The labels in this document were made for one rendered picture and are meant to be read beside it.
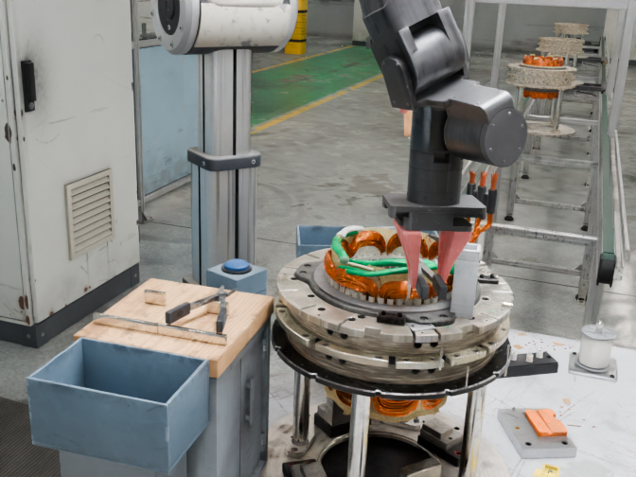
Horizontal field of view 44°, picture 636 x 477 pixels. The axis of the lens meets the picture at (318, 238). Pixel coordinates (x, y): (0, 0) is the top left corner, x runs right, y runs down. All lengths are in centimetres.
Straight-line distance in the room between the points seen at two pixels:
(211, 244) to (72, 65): 197
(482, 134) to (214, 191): 74
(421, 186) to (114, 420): 41
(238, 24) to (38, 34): 188
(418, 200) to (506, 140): 12
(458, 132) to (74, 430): 52
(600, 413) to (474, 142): 82
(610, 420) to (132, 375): 85
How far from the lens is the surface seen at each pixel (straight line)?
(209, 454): 99
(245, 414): 109
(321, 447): 124
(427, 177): 82
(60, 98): 326
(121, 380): 99
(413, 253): 84
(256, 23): 135
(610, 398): 154
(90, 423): 90
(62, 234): 336
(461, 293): 98
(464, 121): 77
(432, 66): 79
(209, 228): 143
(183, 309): 99
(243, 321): 101
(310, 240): 140
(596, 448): 139
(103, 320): 101
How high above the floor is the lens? 150
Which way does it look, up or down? 19 degrees down
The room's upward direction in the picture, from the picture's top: 2 degrees clockwise
